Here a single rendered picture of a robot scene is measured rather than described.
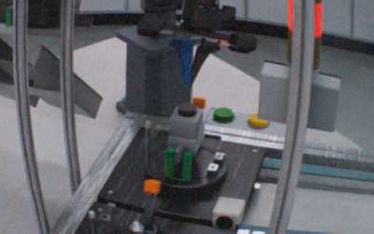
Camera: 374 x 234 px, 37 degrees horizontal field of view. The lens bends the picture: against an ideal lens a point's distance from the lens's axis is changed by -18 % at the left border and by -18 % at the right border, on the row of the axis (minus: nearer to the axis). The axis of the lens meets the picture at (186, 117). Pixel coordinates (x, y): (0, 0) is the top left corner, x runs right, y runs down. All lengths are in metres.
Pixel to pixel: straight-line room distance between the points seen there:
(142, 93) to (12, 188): 0.41
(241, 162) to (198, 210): 0.16
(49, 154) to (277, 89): 0.66
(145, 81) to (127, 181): 0.36
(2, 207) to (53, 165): 0.21
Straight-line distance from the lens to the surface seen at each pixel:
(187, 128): 1.03
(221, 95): 1.58
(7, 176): 1.30
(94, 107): 1.21
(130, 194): 1.05
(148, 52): 1.33
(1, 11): 0.91
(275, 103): 0.85
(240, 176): 1.10
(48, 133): 1.44
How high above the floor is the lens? 1.60
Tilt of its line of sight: 30 degrees down
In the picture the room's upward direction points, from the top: 2 degrees clockwise
